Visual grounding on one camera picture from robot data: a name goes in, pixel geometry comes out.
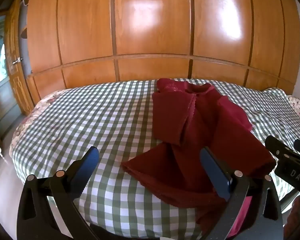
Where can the wooden wardrobe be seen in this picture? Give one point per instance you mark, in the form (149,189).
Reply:
(152,30)

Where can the green white checked blanket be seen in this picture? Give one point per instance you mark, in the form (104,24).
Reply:
(90,117)

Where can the dark red knit cardigan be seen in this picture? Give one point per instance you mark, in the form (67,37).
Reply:
(190,130)

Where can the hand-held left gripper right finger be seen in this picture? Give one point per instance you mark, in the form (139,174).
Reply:
(215,172)

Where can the wooden panel door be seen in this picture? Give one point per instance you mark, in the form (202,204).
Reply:
(15,85)

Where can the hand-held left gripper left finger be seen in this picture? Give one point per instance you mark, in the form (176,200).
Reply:
(86,166)

